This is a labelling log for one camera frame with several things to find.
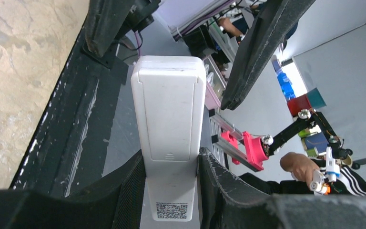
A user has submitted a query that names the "pink teleoperation handle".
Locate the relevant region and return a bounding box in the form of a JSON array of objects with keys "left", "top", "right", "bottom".
[{"left": 215, "top": 131, "right": 273, "bottom": 172}]

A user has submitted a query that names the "person in dark shirt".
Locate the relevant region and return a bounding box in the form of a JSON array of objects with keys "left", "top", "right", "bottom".
[{"left": 239, "top": 152, "right": 366, "bottom": 197}]

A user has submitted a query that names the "white remote control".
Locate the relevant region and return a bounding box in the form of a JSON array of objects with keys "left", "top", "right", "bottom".
[{"left": 131, "top": 55, "right": 207, "bottom": 222}]

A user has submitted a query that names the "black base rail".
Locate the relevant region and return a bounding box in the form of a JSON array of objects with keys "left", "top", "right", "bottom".
[{"left": 10, "top": 30, "right": 128, "bottom": 197}]

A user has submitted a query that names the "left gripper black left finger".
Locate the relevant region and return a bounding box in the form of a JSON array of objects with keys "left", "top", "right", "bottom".
[{"left": 0, "top": 152, "right": 146, "bottom": 229}]

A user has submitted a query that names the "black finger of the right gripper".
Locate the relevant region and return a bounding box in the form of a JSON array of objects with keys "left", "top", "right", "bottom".
[
  {"left": 220, "top": 0, "right": 314, "bottom": 110},
  {"left": 84, "top": 0, "right": 134, "bottom": 57}
]

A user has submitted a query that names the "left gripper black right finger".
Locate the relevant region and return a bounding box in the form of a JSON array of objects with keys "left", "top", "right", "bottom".
[{"left": 197, "top": 147, "right": 366, "bottom": 229}]

